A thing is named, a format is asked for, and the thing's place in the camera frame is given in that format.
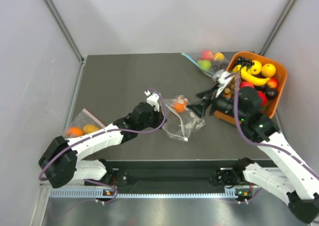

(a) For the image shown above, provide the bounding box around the purple cable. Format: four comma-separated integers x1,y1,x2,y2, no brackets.
228,72,319,182
38,88,168,206

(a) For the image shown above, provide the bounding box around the fake green pear in bag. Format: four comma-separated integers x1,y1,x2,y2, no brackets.
197,60,212,71

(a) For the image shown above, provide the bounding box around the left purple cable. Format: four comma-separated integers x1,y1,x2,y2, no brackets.
38,88,168,206

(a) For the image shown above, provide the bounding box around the orange plastic bin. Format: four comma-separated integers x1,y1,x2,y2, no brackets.
226,51,287,118

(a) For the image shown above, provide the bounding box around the pink zip dotted bag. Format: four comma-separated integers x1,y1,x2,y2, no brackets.
63,109,105,138

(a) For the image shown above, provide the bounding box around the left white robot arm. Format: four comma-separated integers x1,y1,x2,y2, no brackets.
38,102,167,188

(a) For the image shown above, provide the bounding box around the fake potato in pink bag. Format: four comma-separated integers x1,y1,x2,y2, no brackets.
83,124,100,134

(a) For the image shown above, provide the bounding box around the fake black grape bunch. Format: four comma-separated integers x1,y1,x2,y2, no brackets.
235,56,254,67

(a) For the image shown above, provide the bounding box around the blue zip clear bag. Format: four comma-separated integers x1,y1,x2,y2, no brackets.
181,49,229,77

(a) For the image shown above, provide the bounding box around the fake brown grape bunch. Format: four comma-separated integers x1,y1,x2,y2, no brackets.
223,75,241,98

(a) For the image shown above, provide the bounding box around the fake red tomato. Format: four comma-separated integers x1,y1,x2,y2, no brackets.
257,91,268,107

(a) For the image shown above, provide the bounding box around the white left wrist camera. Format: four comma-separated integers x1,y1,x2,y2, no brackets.
144,90,162,113

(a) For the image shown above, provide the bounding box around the fake purple eggplant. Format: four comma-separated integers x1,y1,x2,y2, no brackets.
259,85,278,100

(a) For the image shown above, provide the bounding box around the fake yellow orange right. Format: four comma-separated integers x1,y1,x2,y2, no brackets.
261,63,276,78

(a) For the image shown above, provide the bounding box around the fake red apple in bag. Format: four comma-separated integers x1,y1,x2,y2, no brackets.
200,50,215,61

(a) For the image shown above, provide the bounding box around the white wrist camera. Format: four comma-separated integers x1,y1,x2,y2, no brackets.
212,69,233,98
144,90,162,113

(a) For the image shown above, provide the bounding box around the fake red yellow apple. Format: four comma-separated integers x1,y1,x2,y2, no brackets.
267,78,278,89

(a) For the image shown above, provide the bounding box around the grey slotted cable duct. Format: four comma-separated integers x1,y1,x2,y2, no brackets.
50,188,252,199

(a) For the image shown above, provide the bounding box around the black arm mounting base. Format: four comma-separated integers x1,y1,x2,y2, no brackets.
85,160,251,193

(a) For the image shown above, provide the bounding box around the fake yellow lemon left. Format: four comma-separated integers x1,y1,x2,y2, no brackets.
250,60,262,76

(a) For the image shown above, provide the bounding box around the fake yellow banana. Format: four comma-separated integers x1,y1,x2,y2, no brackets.
238,68,270,86

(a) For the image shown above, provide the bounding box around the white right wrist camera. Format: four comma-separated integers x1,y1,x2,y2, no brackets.
212,69,233,98

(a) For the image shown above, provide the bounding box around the fake small banana bunch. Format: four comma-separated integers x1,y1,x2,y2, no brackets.
232,64,244,73

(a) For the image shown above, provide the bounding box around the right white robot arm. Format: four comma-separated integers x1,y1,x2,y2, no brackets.
187,87,319,224

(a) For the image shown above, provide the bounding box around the fake orange in pink bag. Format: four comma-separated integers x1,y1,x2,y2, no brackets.
65,126,84,137

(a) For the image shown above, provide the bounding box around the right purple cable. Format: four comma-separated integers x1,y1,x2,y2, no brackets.
228,72,319,182

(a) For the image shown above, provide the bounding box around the polka dot zip bag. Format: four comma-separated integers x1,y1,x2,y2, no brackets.
162,95,205,142

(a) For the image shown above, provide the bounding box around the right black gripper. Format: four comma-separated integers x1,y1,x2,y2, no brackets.
186,83,247,121

